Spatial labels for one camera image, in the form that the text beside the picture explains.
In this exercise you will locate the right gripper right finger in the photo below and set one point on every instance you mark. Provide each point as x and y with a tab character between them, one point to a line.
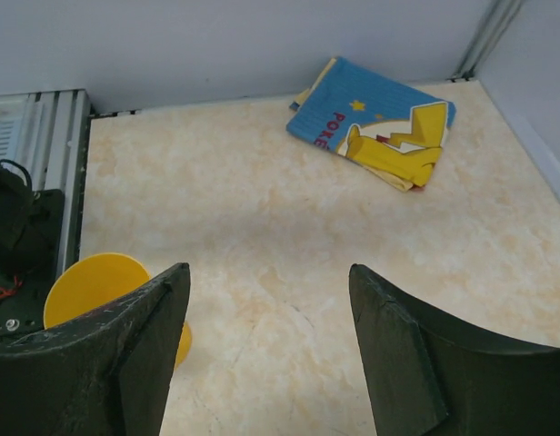
430	373

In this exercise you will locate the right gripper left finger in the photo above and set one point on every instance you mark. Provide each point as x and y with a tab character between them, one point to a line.
106	372

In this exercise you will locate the orange wine glass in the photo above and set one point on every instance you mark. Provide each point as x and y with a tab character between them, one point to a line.
91	283

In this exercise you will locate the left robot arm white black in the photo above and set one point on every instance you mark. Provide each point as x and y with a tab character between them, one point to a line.
30	222

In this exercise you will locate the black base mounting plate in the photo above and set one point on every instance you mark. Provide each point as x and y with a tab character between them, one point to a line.
43	153

